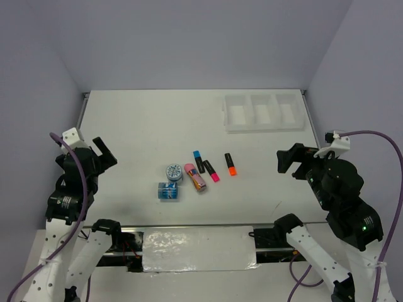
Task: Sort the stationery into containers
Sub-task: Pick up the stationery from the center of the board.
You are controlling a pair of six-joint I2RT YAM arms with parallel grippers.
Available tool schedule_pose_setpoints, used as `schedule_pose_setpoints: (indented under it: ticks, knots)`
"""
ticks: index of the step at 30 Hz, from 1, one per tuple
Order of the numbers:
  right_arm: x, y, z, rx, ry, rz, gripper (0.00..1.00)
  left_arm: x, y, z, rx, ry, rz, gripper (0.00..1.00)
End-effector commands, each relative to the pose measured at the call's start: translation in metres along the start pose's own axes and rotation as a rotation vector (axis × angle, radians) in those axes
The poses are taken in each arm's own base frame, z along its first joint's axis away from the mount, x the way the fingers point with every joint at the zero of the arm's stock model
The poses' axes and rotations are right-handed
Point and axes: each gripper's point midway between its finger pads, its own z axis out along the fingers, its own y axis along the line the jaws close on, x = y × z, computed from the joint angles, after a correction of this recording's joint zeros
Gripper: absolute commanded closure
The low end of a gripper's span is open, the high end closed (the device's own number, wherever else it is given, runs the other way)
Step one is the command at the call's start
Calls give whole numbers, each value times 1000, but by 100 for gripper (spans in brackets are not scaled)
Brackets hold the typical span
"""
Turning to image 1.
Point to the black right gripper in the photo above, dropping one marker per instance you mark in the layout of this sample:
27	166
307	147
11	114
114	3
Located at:
298	151

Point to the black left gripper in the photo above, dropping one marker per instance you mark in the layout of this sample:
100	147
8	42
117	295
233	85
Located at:
107	158

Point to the blue tape roll pack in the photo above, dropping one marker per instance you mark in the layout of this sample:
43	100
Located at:
167	191

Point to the round blue tape tin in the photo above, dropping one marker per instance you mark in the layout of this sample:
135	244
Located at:
174	173

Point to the orange highlighter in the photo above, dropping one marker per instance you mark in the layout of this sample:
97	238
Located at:
230	164

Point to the pink highlighter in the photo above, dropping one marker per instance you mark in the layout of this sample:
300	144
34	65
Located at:
211	171

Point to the blue highlighter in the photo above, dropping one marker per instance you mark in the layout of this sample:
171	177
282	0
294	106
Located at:
199	161

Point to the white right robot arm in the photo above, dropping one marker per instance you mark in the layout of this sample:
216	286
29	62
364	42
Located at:
359	228

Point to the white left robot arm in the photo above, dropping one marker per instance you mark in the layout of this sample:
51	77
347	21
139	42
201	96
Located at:
59	275

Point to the clear right container bin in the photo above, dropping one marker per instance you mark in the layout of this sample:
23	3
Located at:
291	115

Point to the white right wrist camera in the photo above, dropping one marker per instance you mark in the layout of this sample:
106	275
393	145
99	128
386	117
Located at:
337	144

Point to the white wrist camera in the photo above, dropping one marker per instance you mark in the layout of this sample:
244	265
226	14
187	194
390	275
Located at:
337	144
74	138

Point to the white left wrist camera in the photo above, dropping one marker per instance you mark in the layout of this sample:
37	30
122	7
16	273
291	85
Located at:
74	138

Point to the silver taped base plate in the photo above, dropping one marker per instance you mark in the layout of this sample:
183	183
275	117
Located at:
198	249

